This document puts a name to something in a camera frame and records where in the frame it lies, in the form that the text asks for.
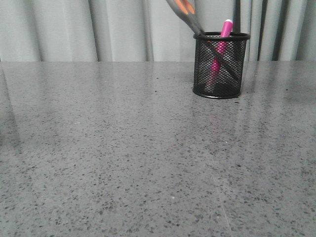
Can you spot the grey orange scissors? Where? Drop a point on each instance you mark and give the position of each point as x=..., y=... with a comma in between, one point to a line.
x=187, y=13

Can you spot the pink pen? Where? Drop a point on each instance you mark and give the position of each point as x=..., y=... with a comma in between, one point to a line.
x=221, y=47

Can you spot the black mesh pen holder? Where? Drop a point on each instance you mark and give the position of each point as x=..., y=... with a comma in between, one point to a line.
x=225, y=87

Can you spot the grey curtain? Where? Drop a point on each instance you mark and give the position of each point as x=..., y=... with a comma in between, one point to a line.
x=148, y=30

